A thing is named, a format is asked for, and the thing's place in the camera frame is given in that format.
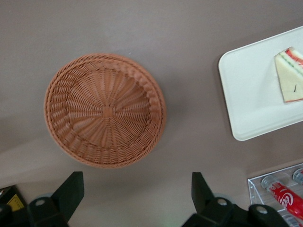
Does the triangular sandwich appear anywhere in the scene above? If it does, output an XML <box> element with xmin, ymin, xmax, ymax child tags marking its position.
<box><xmin>274</xmin><ymin>47</ymin><xmax>303</xmax><ymax>105</ymax></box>

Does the clear acrylic bottle rack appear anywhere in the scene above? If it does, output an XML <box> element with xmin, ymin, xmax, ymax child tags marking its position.
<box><xmin>247</xmin><ymin>163</ymin><xmax>303</xmax><ymax>227</ymax></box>

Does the round brown wicker basket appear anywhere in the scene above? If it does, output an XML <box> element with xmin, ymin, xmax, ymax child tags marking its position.
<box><xmin>44</xmin><ymin>53</ymin><xmax>167</xmax><ymax>169</ymax></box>

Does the cream plastic tray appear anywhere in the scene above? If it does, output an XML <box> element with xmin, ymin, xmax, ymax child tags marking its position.
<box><xmin>218</xmin><ymin>25</ymin><xmax>303</xmax><ymax>142</ymax></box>

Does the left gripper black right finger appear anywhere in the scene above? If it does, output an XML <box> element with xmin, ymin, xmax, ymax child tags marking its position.
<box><xmin>181</xmin><ymin>172</ymin><xmax>240</xmax><ymax>227</ymax></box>

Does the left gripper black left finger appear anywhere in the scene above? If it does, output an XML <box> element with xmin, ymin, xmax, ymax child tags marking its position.
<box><xmin>27</xmin><ymin>171</ymin><xmax>85</xmax><ymax>227</ymax></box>

